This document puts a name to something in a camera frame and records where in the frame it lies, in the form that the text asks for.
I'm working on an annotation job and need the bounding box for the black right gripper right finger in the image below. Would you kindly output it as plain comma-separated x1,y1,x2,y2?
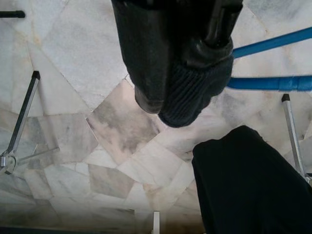
186,0,243,67

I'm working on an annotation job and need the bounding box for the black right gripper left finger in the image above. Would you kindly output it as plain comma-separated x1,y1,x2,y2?
114,0,169,114

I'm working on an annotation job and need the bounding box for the black polo shirt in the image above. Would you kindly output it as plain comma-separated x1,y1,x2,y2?
192,125,312,234
158,41,235,128

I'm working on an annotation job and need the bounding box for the blue plastic hanger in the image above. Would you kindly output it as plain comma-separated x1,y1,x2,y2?
226,25,312,93

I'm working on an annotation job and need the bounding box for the black metal table leg frame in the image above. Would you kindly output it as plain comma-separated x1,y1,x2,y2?
0,10,25,19

